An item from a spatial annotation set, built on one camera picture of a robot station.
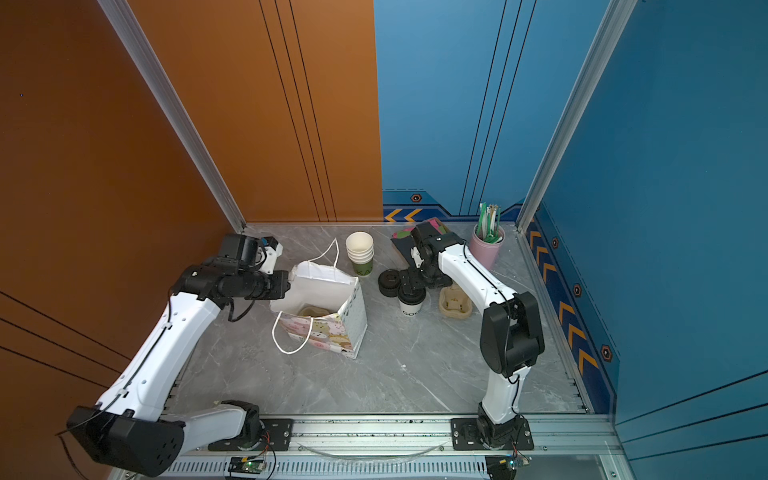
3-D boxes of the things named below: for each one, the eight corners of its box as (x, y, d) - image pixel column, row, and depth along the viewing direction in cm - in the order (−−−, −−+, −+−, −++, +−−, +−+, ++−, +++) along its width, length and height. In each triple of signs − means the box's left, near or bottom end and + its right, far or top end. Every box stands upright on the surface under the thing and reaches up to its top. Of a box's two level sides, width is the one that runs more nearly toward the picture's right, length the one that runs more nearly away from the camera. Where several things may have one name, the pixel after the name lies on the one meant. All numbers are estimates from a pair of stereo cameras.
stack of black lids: (378, 296, 101) (378, 287, 97) (379, 278, 106) (378, 269, 101) (400, 296, 101) (400, 287, 97) (400, 278, 106) (400, 269, 101)
